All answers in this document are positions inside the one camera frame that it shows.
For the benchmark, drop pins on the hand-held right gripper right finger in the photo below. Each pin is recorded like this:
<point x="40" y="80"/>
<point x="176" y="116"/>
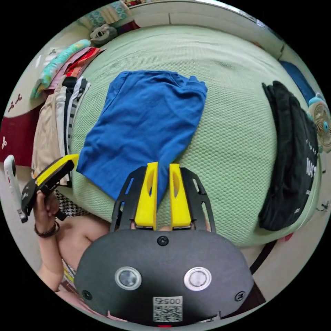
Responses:
<point x="179" y="204"/>

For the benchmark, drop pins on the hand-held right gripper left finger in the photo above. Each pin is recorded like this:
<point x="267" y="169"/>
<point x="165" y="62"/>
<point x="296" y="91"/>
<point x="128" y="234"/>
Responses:
<point x="147" y="201"/>

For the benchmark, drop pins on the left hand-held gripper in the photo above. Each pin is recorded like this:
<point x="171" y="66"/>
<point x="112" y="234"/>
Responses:
<point x="41" y="188"/>

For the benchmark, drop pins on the blue t-shirt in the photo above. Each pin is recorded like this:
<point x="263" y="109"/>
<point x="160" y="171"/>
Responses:
<point x="139" y="124"/>

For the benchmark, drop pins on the person's left forearm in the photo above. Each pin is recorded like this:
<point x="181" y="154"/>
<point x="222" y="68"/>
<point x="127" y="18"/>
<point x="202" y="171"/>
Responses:
<point x="50" y="258"/>

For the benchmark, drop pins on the black shirt with a print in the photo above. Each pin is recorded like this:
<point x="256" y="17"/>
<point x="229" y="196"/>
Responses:
<point x="289" y="160"/>

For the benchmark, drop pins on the person's right hand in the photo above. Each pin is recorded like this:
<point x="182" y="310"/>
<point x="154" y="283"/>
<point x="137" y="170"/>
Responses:
<point x="165" y="229"/>

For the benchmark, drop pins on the person's left hand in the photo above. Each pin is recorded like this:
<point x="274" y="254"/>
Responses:
<point x="49" y="210"/>

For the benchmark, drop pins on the pile of clothes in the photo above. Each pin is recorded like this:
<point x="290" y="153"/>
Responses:
<point x="55" y="124"/>

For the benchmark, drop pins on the dark red blanket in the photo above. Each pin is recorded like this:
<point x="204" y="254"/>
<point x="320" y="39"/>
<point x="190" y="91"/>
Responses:
<point x="16" y="137"/>

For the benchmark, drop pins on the person's body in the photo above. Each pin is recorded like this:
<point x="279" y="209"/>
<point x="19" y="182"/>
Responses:
<point x="80" y="235"/>

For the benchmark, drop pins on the bed with green mat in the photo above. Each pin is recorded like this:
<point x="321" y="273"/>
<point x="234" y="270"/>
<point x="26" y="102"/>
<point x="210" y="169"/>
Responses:
<point x="232" y="155"/>

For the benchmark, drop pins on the grey plush toy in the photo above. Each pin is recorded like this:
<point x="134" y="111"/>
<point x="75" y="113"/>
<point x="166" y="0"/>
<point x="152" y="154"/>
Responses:
<point x="103" y="34"/>

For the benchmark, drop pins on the fan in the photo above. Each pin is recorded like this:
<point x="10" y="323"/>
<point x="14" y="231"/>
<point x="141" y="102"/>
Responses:
<point x="322" y="124"/>

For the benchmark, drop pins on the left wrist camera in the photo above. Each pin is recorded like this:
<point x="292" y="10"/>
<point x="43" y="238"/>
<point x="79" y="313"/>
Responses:
<point x="12" y="181"/>

